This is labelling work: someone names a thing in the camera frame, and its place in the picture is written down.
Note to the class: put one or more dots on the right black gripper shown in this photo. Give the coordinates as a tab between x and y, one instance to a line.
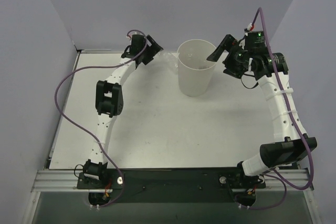
230	57

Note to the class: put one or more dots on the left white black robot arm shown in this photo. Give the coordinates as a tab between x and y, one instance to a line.
109	101

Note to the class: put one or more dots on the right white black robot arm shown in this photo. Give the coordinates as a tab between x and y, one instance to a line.
291	142

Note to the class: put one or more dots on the clear unlabelled plastic bottle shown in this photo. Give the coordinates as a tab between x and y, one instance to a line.
169	60

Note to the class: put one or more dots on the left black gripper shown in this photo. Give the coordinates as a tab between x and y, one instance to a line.
148	51

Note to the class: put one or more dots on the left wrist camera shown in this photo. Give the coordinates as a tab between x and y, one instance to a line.
130	36

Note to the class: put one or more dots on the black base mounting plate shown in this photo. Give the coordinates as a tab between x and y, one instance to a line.
172	185

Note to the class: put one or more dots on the red white label bottle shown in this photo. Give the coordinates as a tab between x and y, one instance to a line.
203	64

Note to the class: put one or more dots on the white paper bin cup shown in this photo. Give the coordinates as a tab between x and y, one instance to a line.
194	82

